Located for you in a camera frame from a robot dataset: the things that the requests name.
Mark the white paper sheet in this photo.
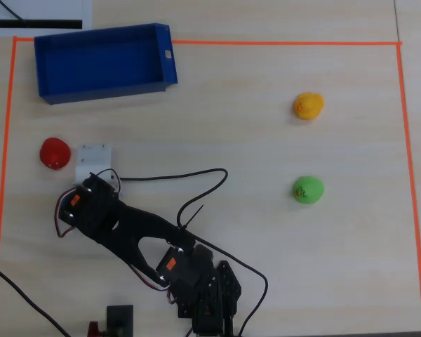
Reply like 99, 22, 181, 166
0, 0, 93, 38

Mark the black bar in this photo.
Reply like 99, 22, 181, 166
0, 19, 83, 29

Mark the thin black cable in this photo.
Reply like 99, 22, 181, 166
0, 0, 27, 22

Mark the yellow rubber duck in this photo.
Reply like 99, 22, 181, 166
293, 92, 325, 121

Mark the blue plastic box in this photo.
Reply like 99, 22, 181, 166
34, 22, 179, 105

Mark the green rubber duck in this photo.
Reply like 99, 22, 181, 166
292, 176, 326, 205

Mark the red rubber duck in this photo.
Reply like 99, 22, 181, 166
39, 137, 72, 171

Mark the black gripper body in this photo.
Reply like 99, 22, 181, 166
54, 171, 122, 243

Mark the black zip tie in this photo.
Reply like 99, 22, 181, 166
186, 204, 205, 230

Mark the black table clamp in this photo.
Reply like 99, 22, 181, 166
106, 304, 135, 337

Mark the black camera cable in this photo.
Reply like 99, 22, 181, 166
118, 168, 269, 336

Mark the orange tape strip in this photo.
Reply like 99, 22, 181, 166
0, 37, 18, 337
395, 44, 421, 333

